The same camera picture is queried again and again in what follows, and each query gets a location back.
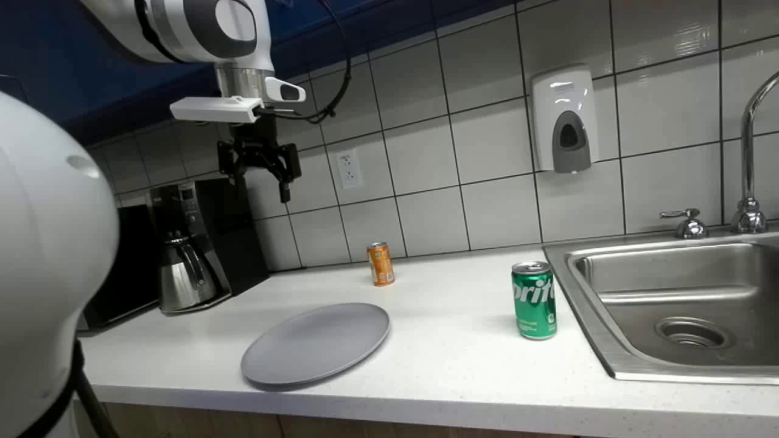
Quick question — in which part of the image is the wooden base cabinet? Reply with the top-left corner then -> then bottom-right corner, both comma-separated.
76,398 -> 569,438

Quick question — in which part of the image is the stainless steel sink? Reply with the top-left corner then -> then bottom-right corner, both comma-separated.
540,229 -> 779,386

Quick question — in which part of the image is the chrome faucet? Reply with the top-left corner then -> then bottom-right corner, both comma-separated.
732,68 -> 779,236

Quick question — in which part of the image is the small brown bottle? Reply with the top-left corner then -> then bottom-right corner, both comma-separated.
364,239 -> 397,290

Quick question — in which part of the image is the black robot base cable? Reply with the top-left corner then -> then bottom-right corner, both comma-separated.
19,338 -> 119,438

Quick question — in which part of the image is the black coffee maker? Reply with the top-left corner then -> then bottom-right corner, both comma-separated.
148,173 -> 272,315

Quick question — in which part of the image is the blue wall cabinet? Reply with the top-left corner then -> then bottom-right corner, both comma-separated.
0,0 -> 520,149

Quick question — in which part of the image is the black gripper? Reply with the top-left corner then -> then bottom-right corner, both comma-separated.
215,117 -> 305,207

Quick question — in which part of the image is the green Sprite can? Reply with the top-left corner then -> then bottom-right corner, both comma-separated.
509,257 -> 559,342

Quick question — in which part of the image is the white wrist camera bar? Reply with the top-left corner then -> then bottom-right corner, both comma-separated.
167,93 -> 267,127

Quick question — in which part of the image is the chrome faucet handle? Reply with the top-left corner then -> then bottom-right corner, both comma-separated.
658,207 -> 711,240

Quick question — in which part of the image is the grey round plate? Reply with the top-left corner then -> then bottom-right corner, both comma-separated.
238,302 -> 392,392

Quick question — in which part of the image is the white wall soap dispenser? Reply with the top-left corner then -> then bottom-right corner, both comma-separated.
528,65 -> 601,175

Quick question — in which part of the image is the black box appliance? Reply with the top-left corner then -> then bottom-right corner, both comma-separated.
80,201 -> 162,335

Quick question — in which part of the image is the steel coffee carafe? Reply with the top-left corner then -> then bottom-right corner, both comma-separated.
156,233 -> 234,315

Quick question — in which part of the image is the white wall outlet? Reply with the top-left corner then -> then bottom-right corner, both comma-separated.
333,146 -> 364,192

